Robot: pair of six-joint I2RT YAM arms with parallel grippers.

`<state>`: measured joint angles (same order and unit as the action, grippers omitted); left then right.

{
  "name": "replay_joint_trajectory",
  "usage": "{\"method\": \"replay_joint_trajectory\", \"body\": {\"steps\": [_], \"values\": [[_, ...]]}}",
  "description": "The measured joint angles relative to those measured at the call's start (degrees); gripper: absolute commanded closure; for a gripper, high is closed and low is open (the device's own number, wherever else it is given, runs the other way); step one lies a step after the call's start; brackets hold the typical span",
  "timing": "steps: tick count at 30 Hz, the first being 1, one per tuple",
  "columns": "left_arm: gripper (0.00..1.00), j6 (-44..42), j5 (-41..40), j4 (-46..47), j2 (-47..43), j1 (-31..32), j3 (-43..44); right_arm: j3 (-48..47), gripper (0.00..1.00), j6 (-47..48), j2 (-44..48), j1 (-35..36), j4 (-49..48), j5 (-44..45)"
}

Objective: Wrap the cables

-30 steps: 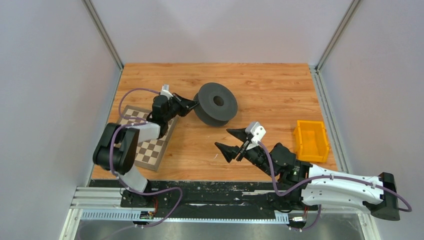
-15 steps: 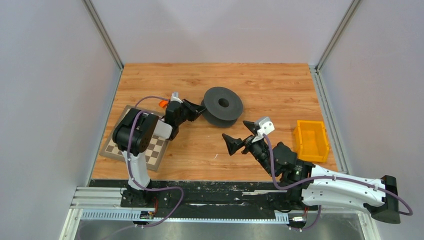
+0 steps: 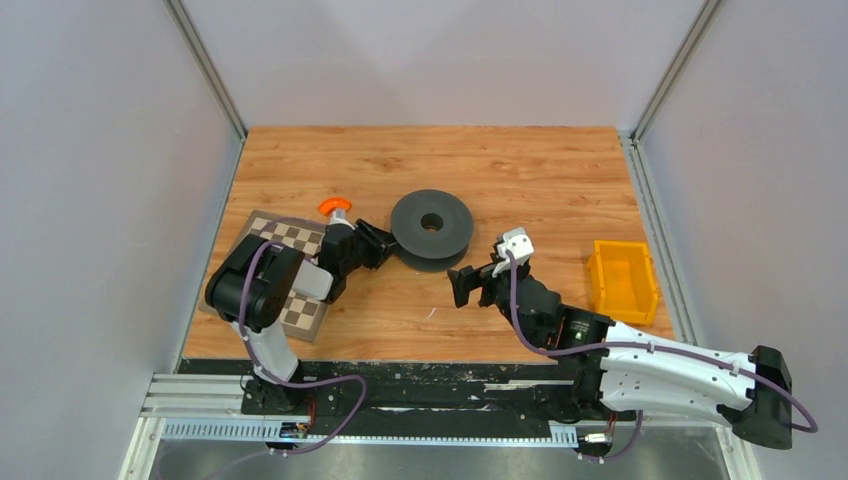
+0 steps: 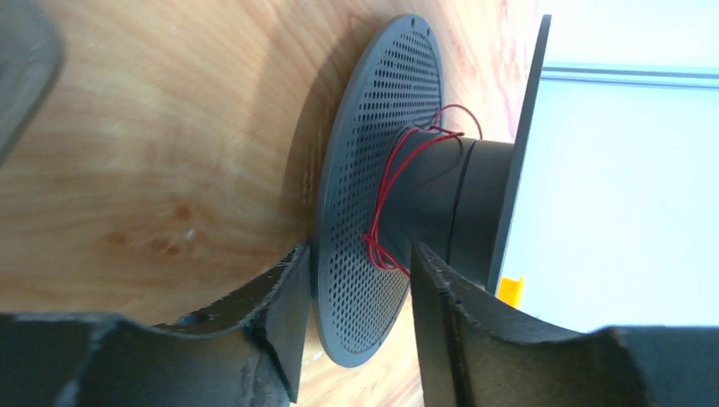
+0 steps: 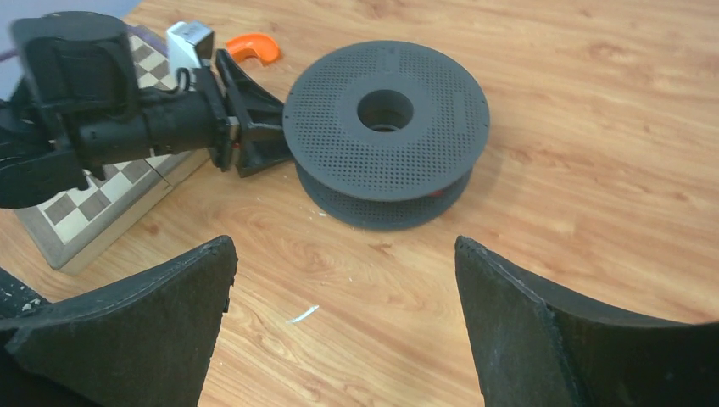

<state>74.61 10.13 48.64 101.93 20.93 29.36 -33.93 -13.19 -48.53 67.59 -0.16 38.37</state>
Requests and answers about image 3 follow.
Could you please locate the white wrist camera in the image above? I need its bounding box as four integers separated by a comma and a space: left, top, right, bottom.
328, 208, 354, 229
492, 227, 535, 277

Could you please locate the yellow plastic bin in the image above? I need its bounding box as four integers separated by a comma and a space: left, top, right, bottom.
586, 240, 659, 327

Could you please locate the slotted aluminium cable duct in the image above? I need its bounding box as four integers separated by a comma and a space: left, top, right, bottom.
160, 418, 579, 448

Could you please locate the orange curved plastic piece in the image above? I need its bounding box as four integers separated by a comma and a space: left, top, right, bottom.
318, 197, 352, 216

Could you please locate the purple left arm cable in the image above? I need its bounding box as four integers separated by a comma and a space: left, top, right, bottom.
237, 216, 368, 457

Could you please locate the aluminium frame post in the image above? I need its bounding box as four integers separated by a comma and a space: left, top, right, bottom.
164, 0, 248, 143
630, 0, 724, 144

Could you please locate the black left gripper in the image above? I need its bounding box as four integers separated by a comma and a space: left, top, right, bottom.
341, 218, 404, 276

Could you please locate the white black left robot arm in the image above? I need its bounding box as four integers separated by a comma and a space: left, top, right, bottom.
203, 219, 397, 414

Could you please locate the aluminium frame post left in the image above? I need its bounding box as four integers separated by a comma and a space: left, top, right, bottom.
164, 0, 248, 143

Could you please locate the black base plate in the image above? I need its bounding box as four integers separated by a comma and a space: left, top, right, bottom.
177, 359, 637, 439

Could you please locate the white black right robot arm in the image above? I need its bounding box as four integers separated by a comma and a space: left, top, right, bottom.
447, 264, 794, 450

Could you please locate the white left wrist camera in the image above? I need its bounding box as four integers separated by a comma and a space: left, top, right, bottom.
328, 208, 354, 229

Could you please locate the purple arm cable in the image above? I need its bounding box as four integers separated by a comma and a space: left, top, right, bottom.
237, 216, 368, 457
504, 249, 819, 464

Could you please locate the black cable spool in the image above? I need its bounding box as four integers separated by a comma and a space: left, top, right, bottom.
390, 189, 474, 272

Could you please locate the aluminium side rail right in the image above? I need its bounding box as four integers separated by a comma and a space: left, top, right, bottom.
618, 130, 762, 479

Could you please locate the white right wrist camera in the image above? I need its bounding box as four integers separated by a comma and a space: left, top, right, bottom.
492, 227, 535, 277

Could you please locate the aluminium frame post right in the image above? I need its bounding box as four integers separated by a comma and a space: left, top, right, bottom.
630, 0, 724, 144

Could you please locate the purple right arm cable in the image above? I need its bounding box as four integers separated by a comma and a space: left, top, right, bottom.
504, 249, 819, 464

